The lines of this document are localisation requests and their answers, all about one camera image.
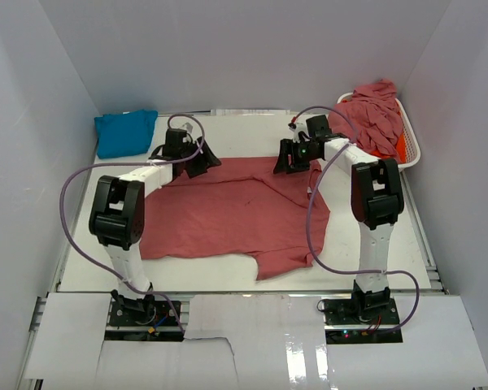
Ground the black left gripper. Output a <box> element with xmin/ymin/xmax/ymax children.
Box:
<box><xmin>180</xmin><ymin>136</ymin><xmax>221</xmax><ymax>179</ymax></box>

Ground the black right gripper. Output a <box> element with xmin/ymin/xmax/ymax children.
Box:
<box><xmin>273</xmin><ymin>139</ymin><xmax>319</xmax><ymax>175</ymax></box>

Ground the pink t-shirt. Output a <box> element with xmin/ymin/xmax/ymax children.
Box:
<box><xmin>140</xmin><ymin>157</ymin><xmax>330</xmax><ymax>280</ymax></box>
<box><xmin>328</xmin><ymin>79</ymin><xmax>405</xmax><ymax>163</ymax></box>

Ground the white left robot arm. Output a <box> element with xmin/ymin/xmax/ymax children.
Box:
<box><xmin>89</xmin><ymin>128</ymin><xmax>221</xmax><ymax>325</ymax></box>

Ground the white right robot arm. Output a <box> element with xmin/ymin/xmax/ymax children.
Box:
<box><xmin>273</xmin><ymin>115</ymin><xmax>404</xmax><ymax>324</ymax></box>

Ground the folded blue t-shirt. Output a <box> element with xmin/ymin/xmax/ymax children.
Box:
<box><xmin>94</xmin><ymin>110</ymin><xmax>158</xmax><ymax>159</ymax></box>

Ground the pink t-shirt in basket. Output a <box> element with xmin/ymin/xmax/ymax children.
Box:
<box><xmin>328</xmin><ymin>79</ymin><xmax>405</xmax><ymax>163</ymax></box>

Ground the white plastic laundry basket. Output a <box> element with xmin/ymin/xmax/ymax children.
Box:
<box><xmin>336</xmin><ymin>92</ymin><xmax>421</xmax><ymax>176</ymax></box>

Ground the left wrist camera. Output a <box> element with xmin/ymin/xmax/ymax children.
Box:
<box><xmin>181</xmin><ymin>122</ymin><xmax>194</xmax><ymax>143</ymax></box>

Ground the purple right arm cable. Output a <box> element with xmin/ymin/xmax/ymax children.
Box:
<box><xmin>290</xmin><ymin>104</ymin><xmax>420</xmax><ymax>336</ymax></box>

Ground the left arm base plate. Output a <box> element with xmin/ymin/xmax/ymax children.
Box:
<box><xmin>104</xmin><ymin>296</ymin><xmax>184</xmax><ymax>342</ymax></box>

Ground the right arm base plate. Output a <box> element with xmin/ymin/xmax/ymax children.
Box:
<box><xmin>316</xmin><ymin>298</ymin><xmax>403</xmax><ymax>345</ymax></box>

